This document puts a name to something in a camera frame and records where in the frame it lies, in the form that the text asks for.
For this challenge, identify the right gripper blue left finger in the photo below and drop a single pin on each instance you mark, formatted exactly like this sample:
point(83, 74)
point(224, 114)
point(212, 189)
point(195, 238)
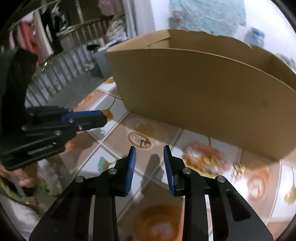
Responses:
point(68, 216)

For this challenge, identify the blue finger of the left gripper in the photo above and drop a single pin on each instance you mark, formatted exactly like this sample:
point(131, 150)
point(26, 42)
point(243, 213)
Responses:
point(83, 122)
point(85, 113)

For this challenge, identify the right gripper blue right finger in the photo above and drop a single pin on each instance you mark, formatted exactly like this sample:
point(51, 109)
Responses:
point(232, 217)

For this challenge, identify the person's left hand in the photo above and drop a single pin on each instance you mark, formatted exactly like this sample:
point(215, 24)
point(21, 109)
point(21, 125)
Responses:
point(27, 176)

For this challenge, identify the grey flat board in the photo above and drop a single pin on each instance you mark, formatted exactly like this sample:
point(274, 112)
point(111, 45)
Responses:
point(101, 60)

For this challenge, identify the white curtain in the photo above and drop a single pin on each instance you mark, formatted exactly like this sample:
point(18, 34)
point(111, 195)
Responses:
point(139, 17)

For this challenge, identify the brown cardboard box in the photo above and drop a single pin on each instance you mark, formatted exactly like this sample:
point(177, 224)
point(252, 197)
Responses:
point(214, 85)

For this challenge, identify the teal patterned hanging cloth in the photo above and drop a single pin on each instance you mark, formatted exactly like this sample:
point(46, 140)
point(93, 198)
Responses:
point(216, 17)

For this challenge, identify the blue water jug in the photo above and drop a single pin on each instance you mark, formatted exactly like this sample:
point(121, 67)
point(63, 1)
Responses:
point(254, 37)

